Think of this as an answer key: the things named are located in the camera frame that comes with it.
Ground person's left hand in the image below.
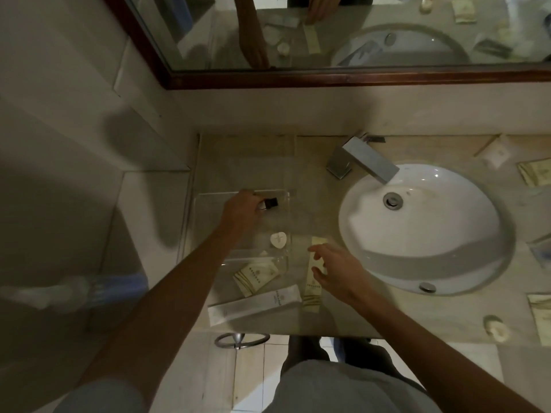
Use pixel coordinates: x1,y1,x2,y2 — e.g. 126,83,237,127
219,190,266,242

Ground person's right hand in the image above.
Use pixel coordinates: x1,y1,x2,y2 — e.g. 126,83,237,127
307,244,372,304

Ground person's left forearm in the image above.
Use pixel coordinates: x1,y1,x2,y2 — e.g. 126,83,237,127
77,225,246,398

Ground person's right forearm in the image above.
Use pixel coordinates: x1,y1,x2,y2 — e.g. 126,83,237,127
351,285,551,413

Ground long beige packet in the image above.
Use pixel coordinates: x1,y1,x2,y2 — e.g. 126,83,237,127
304,236,331,313

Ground clear acrylic tray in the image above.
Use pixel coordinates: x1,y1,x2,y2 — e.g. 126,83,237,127
180,189,298,283

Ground beige square sachet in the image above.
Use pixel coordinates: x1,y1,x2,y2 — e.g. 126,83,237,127
526,291,551,336
516,158,551,188
233,261,280,297

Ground long white box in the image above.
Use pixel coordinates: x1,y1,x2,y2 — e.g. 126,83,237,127
207,284,301,327

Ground black shoe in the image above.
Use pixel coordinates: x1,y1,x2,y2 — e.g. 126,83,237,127
281,335,333,377
333,337,406,380

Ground white oval sink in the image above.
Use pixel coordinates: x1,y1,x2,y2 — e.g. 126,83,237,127
337,163,505,297

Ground chrome square faucet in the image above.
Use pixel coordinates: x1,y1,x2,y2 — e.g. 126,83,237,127
325,136,400,185

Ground gray shorts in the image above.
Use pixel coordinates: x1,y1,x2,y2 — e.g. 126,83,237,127
263,358,437,413

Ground small cream soap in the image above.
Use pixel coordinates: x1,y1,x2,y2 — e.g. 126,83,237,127
483,315,511,344

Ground wooden framed mirror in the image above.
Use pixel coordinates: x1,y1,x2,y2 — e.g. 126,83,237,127
102,0,551,91

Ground white and blue towel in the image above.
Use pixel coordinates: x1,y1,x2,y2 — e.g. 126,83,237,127
0,272,149,315

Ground white square packet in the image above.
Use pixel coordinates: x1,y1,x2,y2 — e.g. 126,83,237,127
474,133,515,169

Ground dark clear-wrapped packet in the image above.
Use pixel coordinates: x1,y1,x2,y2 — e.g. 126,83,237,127
529,235,551,272

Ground gray shirt sleeve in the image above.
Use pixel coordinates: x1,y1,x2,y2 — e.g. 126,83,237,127
53,377,145,413

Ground chrome towel ring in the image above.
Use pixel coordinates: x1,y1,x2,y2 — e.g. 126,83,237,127
214,333,271,350

